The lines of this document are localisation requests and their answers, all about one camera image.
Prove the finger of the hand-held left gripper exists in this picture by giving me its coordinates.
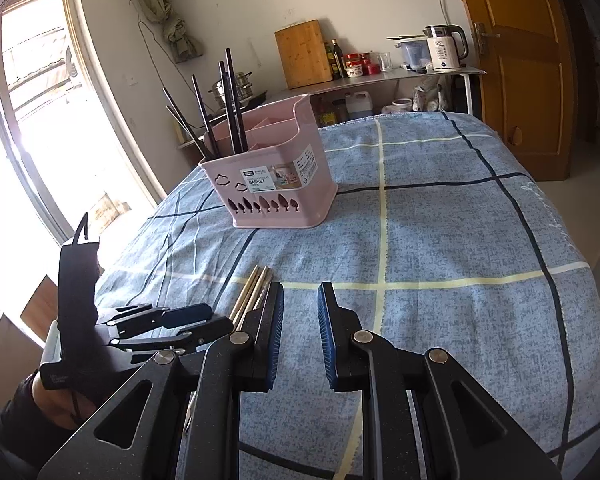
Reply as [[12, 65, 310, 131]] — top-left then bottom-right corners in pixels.
[[109, 316, 236, 357], [96, 304, 213, 336]]

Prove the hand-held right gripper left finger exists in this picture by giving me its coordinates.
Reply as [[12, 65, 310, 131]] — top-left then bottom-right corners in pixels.
[[37, 281, 285, 480]]

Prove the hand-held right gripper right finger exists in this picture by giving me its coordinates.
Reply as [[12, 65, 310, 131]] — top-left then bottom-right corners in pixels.
[[316, 281, 563, 480]]

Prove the pink plastic utensil basket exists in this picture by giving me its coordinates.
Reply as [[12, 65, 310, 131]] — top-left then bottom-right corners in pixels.
[[198, 93, 339, 231]]

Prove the black chopstick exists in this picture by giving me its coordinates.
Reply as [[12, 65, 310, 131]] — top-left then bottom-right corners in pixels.
[[218, 61, 241, 155], [224, 48, 249, 152], [191, 75, 216, 156], [166, 105, 203, 156], [162, 87, 208, 157]]

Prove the person's left forearm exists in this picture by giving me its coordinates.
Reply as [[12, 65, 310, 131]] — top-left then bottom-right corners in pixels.
[[0, 370, 88, 480]]

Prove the brown cardboard box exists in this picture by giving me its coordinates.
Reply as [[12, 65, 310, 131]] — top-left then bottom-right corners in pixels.
[[19, 275, 63, 341]]

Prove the white plastic jug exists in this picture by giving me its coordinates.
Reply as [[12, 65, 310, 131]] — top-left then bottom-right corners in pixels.
[[346, 91, 375, 122]]

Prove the stainless steel steamer pot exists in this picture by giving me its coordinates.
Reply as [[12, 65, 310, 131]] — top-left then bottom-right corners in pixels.
[[209, 72, 255, 108]]

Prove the crumpled plastic bag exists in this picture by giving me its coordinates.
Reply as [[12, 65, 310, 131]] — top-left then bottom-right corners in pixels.
[[412, 85, 448, 112]]

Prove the metal side table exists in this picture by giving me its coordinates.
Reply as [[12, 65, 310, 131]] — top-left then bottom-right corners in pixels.
[[177, 66, 487, 148]]

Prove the hanging grey cloth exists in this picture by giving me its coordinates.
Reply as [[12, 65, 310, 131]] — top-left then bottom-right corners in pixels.
[[160, 17, 201, 63]]

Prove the bamboo cutting board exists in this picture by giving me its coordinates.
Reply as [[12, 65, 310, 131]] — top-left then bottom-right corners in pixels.
[[274, 19, 334, 90]]

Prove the water filter pitcher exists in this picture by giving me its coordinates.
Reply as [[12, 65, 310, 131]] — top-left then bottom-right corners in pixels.
[[400, 40, 427, 70]]

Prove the white electric kettle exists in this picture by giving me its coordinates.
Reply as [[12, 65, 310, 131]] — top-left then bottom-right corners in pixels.
[[425, 25, 468, 71]]

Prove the wooden door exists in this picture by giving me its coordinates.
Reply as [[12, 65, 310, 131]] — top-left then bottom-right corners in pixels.
[[450, 0, 578, 182]]

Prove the white window frame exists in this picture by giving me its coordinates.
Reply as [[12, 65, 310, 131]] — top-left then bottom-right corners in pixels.
[[0, 0, 168, 311]]

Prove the metal door handle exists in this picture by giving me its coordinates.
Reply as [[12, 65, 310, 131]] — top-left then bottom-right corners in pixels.
[[472, 22, 501, 56]]

